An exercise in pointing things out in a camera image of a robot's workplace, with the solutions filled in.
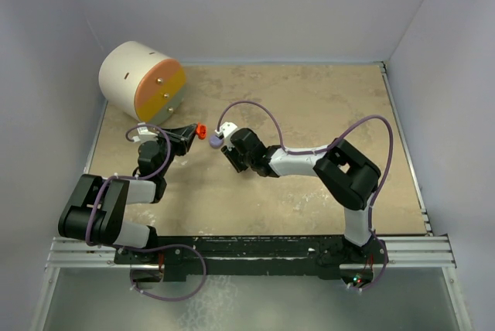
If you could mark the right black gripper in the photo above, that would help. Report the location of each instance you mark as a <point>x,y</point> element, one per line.
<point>230,155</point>

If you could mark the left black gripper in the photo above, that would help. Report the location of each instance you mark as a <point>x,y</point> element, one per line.
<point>181,138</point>

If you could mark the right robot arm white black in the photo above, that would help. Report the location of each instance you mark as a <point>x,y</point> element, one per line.
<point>349,176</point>

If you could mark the purple earbud charging case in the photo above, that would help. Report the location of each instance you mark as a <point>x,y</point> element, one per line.
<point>215,142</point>

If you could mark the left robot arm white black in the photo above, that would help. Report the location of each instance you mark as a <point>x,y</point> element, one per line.
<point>95,211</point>

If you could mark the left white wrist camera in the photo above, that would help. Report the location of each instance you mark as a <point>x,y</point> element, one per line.
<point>143,134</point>

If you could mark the round white drawer cabinet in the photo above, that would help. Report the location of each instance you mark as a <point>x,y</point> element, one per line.
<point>142,82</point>

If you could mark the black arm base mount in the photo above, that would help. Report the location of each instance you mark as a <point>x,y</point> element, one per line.
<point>328,257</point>

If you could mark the orange earbud charging case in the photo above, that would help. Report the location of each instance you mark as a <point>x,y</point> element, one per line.
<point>201,131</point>

